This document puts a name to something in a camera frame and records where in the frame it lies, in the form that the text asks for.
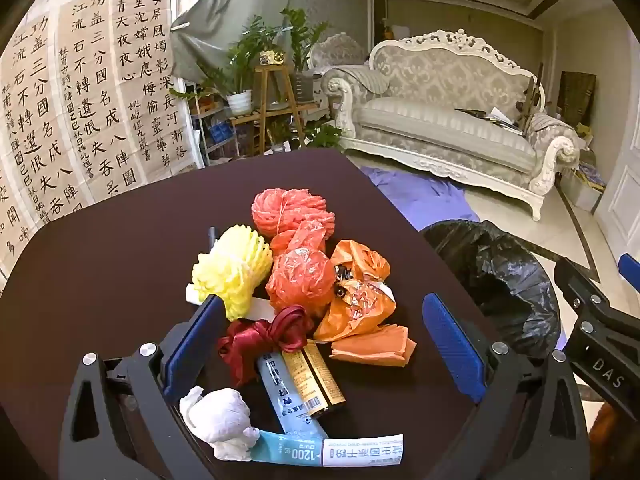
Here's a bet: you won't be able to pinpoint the trash bin with black bag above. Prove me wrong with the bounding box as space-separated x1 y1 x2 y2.
419 219 562 359

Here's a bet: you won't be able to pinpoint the crumpled white tissue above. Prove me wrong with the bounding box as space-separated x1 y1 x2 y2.
179 386 261 462

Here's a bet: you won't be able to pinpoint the dark red ribbon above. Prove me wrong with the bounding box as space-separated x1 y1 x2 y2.
217 305 315 387

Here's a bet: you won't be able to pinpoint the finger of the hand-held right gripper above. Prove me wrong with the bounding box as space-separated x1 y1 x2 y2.
554 257 640 348
618 253 640 282

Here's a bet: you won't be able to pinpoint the wooden frame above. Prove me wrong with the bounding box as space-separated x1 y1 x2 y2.
516 62 547 134

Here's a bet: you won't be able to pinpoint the tall potted plant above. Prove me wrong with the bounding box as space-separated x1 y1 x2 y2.
279 7 330 105

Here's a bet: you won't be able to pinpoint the blue box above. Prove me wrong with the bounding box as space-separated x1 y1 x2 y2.
207 122 237 145

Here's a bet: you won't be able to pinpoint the white door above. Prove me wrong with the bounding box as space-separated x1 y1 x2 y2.
594 125 640 266

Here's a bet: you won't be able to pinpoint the teal and white packet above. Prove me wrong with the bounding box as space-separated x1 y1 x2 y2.
249 429 405 467

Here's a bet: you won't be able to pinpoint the person's right forearm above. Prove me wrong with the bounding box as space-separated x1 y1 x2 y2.
590 401 640 480

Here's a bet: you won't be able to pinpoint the grey tarp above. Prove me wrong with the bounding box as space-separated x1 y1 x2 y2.
170 0 302 84

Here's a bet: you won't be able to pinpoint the ornate white sofa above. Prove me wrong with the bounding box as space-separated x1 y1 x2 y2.
320 29 582 222

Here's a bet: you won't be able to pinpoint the orange printed plastic bag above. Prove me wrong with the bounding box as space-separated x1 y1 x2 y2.
314 239 397 344

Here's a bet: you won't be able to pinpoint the purple cloth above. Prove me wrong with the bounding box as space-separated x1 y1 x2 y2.
359 164 482 234

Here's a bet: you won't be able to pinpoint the plant in patterned pot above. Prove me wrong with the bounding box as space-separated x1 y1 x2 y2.
227 15 287 68

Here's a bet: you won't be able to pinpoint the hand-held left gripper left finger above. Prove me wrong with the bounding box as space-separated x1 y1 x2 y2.
59 294 226 480

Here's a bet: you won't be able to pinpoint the light blue tube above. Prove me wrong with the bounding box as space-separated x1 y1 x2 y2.
257 352 329 437

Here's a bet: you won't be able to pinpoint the wooden plant stand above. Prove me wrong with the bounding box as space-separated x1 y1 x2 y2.
229 64 322 157

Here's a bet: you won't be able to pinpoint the red foam fruit net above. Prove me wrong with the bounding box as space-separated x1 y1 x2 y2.
251 188 336 240

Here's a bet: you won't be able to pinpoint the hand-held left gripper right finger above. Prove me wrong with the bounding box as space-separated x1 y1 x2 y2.
422 293 592 480

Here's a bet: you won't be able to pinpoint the yellow foam fruit net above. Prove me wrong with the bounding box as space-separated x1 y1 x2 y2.
192 225 274 322

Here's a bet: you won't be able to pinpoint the orange paper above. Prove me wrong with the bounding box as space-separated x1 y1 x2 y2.
329 325 418 368

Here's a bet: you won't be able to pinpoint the plant in white pot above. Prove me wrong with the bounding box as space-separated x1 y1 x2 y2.
197 47 257 117

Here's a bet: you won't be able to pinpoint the papers on sofa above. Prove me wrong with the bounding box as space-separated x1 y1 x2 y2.
454 106 525 137

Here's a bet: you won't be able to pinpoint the metal rack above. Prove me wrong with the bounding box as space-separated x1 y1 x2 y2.
189 94 238 168

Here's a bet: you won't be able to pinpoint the low green plant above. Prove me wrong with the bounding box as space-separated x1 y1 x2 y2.
303 121 345 152

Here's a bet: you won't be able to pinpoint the ornate white armchair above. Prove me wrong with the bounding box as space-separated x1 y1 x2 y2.
307 32 372 70

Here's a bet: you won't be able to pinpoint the calligraphy wall poster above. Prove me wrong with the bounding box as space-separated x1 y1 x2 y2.
110 0 191 184
0 16 85 282
58 0 147 207

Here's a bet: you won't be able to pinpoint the cardboard box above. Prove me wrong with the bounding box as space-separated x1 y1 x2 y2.
559 150 607 213

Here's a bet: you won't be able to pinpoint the orange-red plastic bag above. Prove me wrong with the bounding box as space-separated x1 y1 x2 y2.
265 220 337 319

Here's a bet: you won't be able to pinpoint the gold and black bottle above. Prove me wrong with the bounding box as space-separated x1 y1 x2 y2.
282 339 347 419

